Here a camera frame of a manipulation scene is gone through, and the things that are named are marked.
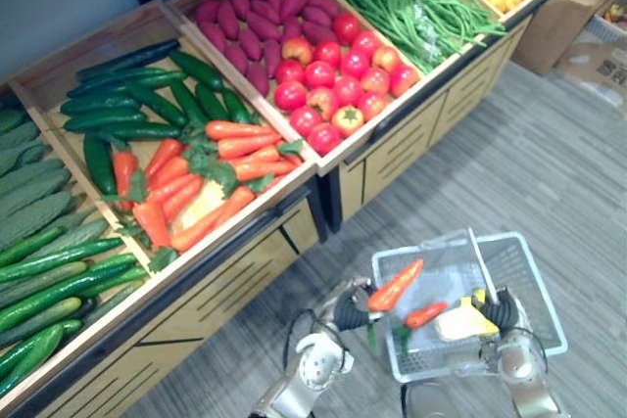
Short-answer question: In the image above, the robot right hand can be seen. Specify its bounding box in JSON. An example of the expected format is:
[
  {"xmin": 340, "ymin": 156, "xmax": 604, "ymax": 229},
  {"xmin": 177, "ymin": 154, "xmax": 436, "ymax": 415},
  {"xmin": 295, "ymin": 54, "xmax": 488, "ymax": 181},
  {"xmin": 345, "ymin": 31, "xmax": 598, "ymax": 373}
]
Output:
[{"xmin": 470, "ymin": 285, "xmax": 528, "ymax": 340}]

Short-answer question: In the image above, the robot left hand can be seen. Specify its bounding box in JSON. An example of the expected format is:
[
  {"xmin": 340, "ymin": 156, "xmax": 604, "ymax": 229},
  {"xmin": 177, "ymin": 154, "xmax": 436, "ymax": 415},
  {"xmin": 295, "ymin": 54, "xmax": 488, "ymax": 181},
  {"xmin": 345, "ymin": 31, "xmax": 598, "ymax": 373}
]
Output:
[{"xmin": 320, "ymin": 278, "xmax": 393, "ymax": 332}]

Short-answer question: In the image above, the white wire shopping basket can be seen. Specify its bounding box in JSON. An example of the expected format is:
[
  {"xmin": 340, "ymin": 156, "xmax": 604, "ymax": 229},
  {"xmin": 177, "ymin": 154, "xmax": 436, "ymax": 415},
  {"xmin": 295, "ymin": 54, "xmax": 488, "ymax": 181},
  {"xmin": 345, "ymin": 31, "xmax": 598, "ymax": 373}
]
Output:
[{"xmin": 370, "ymin": 226, "xmax": 569, "ymax": 385}]

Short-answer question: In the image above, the white plastic basket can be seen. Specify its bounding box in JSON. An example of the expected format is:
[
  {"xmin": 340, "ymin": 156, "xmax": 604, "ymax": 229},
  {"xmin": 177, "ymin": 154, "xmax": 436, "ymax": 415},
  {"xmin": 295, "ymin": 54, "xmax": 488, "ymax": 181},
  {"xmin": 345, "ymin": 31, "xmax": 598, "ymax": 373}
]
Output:
[{"xmin": 585, "ymin": 11, "xmax": 627, "ymax": 45}]

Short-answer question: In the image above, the yellow corn cob with husk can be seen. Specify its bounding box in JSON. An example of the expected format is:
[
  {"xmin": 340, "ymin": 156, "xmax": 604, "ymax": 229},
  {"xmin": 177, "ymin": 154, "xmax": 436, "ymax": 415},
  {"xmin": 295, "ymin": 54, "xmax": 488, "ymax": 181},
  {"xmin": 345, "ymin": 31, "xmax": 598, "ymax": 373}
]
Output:
[{"xmin": 433, "ymin": 290, "xmax": 501, "ymax": 344}]

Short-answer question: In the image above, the small orange carrot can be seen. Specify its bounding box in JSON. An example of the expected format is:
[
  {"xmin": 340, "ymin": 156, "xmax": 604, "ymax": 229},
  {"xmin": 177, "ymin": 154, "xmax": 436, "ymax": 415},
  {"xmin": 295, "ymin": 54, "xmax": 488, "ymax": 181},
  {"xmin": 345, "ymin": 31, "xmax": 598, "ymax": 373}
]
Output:
[{"xmin": 404, "ymin": 301, "xmax": 450, "ymax": 331}]

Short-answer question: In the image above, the red tomato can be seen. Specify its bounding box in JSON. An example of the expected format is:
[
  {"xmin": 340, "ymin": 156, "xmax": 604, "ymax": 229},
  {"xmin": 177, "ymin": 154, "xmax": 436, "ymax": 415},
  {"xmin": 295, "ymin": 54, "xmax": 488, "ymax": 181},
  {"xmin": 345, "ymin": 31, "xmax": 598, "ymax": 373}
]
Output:
[
  {"xmin": 332, "ymin": 74, "xmax": 364, "ymax": 108},
  {"xmin": 351, "ymin": 30, "xmax": 382, "ymax": 62},
  {"xmin": 331, "ymin": 104, "xmax": 365, "ymax": 139},
  {"xmin": 306, "ymin": 86, "xmax": 341, "ymax": 122},
  {"xmin": 281, "ymin": 35, "xmax": 314, "ymax": 68},
  {"xmin": 339, "ymin": 49, "xmax": 371, "ymax": 80},
  {"xmin": 304, "ymin": 60, "xmax": 337, "ymax": 90},
  {"xmin": 390, "ymin": 64, "xmax": 421, "ymax": 99},
  {"xmin": 360, "ymin": 67, "xmax": 392, "ymax": 96},
  {"xmin": 333, "ymin": 13, "xmax": 362, "ymax": 46},
  {"xmin": 371, "ymin": 45, "xmax": 403, "ymax": 73},
  {"xmin": 274, "ymin": 59, "xmax": 307, "ymax": 86},
  {"xmin": 288, "ymin": 106, "xmax": 323, "ymax": 139},
  {"xmin": 357, "ymin": 91, "xmax": 390, "ymax": 122},
  {"xmin": 273, "ymin": 80, "xmax": 309, "ymax": 114},
  {"xmin": 313, "ymin": 39, "xmax": 342, "ymax": 69},
  {"xmin": 307, "ymin": 122, "xmax": 343, "ymax": 157}
]

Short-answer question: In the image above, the dark green cucumber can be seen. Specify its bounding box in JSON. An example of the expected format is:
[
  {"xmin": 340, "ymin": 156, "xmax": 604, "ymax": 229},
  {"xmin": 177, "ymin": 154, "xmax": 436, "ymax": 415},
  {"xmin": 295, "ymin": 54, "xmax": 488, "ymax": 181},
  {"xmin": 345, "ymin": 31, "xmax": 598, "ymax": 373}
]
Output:
[
  {"xmin": 67, "ymin": 69, "xmax": 188, "ymax": 99},
  {"xmin": 169, "ymin": 49, "xmax": 225, "ymax": 93},
  {"xmin": 194, "ymin": 83, "xmax": 229, "ymax": 122},
  {"xmin": 169, "ymin": 79, "xmax": 210, "ymax": 128},
  {"xmin": 82, "ymin": 133, "xmax": 118, "ymax": 196},
  {"xmin": 124, "ymin": 84, "xmax": 189, "ymax": 128},
  {"xmin": 59, "ymin": 96, "xmax": 143, "ymax": 116},
  {"xmin": 75, "ymin": 39, "xmax": 180, "ymax": 81},
  {"xmin": 63, "ymin": 112, "xmax": 148, "ymax": 133},
  {"xmin": 85, "ymin": 122, "xmax": 183, "ymax": 142},
  {"xmin": 222, "ymin": 88, "xmax": 254, "ymax": 125}
]

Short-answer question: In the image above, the flat cardboard box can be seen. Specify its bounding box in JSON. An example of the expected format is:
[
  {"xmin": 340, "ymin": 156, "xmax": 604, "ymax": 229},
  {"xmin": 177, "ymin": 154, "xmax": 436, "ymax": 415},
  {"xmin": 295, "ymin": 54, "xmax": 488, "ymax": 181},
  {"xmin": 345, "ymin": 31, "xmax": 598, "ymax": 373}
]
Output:
[{"xmin": 555, "ymin": 40, "xmax": 627, "ymax": 107}]

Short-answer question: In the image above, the large cardboard box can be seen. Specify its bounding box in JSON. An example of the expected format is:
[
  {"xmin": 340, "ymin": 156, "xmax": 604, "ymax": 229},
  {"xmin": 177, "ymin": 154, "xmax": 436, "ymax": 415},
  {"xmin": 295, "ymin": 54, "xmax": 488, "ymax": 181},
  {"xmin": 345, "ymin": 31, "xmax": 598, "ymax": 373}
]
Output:
[{"xmin": 511, "ymin": 0, "xmax": 627, "ymax": 77}]

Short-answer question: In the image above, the green bitter gourd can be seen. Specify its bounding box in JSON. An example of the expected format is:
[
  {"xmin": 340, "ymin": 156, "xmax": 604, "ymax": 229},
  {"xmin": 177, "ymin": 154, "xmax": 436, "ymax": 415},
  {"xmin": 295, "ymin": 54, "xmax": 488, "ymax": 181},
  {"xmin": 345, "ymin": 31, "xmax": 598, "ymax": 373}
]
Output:
[
  {"xmin": 0, "ymin": 167, "xmax": 72, "ymax": 219},
  {"xmin": 0, "ymin": 190, "xmax": 75, "ymax": 251},
  {"xmin": 0, "ymin": 158, "xmax": 66, "ymax": 197},
  {"xmin": 0, "ymin": 121, "xmax": 41, "ymax": 151},
  {"xmin": 0, "ymin": 109, "xmax": 26, "ymax": 136},
  {"xmin": 0, "ymin": 138, "xmax": 46, "ymax": 177}
]

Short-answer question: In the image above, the wooden display cabinet black frame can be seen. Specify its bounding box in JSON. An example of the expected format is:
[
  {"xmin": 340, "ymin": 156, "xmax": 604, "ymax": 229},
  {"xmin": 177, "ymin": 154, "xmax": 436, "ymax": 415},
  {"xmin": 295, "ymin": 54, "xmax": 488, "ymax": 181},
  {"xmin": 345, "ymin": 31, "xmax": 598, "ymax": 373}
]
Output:
[
  {"xmin": 322, "ymin": 11, "xmax": 535, "ymax": 236},
  {"xmin": 0, "ymin": 177, "xmax": 330, "ymax": 418}
]

